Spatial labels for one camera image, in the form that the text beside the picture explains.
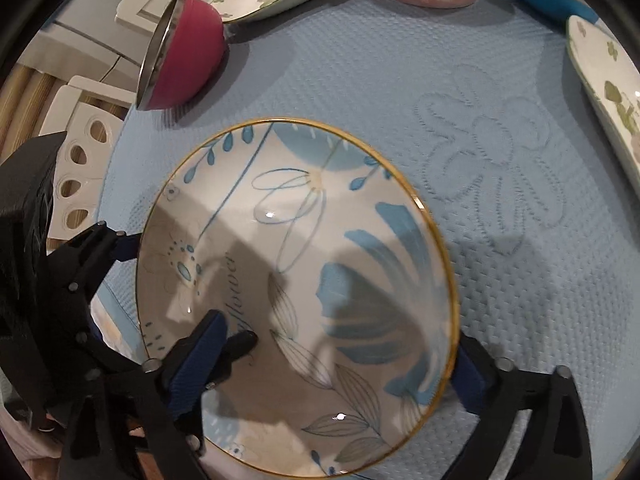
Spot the round blue floral plate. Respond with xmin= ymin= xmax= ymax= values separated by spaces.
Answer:
xmin=136 ymin=118 xmax=459 ymax=479

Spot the magenta steel bowl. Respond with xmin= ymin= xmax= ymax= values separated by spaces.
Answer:
xmin=136 ymin=0 xmax=227 ymax=110

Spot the hexagonal green flower plate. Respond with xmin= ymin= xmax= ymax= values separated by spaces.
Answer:
xmin=566 ymin=15 xmax=640 ymax=188

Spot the white chair near left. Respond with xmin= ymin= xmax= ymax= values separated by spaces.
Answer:
xmin=40 ymin=76 xmax=136 ymax=240

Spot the white refrigerator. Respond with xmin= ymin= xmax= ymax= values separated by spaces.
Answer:
xmin=18 ymin=0 xmax=148 ymax=91

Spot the light blue quilted mat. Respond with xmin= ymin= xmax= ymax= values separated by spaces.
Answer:
xmin=98 ymin=0 xmax=639 ymax=479

